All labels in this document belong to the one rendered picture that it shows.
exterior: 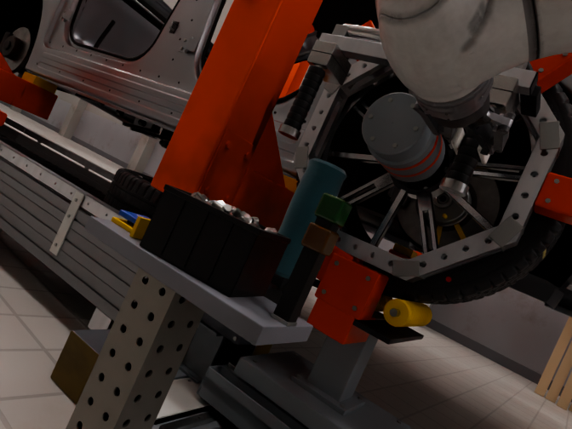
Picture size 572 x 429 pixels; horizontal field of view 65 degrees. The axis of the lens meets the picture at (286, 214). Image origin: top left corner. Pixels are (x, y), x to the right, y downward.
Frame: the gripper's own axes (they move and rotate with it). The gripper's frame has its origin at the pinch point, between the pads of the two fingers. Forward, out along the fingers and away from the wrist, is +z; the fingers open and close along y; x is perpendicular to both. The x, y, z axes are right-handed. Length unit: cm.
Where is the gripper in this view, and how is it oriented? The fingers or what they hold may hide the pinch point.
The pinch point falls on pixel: (471, 145)
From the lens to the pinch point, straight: 79.0
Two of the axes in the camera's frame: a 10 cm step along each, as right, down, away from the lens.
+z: 4.7, 2.1, 8.6
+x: 4.1, -9.1, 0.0
